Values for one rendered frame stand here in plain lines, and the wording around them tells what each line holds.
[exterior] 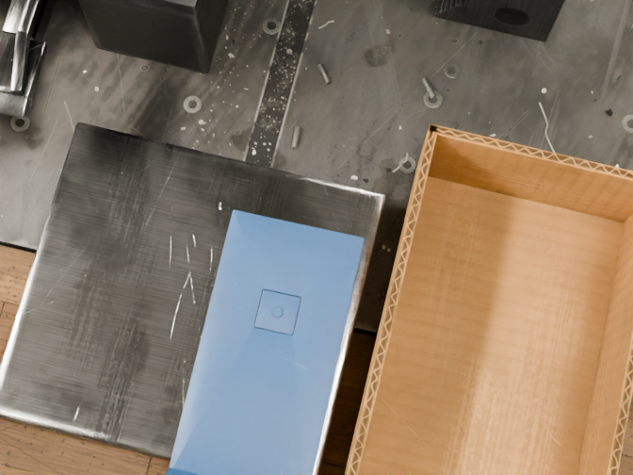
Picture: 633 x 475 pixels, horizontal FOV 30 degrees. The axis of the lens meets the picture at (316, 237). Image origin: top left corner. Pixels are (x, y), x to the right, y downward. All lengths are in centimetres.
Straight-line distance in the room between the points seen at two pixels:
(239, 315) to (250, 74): 14
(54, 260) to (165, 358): 8
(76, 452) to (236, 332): 10
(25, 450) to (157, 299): 10
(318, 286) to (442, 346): 7
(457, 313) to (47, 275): 21
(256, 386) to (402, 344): 8
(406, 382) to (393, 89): 16
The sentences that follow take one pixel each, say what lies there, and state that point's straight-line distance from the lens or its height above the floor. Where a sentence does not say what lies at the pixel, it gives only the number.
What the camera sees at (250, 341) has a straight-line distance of 60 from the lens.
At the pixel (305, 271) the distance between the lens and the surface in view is 61.
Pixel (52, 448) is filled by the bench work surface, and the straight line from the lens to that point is 63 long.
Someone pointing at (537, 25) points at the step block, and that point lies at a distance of 67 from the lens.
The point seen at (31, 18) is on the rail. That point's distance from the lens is 60.
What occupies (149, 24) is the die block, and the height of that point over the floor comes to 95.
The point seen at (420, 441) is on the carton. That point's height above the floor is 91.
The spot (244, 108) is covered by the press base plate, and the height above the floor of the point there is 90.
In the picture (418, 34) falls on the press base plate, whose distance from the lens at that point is 68.
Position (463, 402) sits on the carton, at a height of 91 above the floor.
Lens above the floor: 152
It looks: 75 degrees down
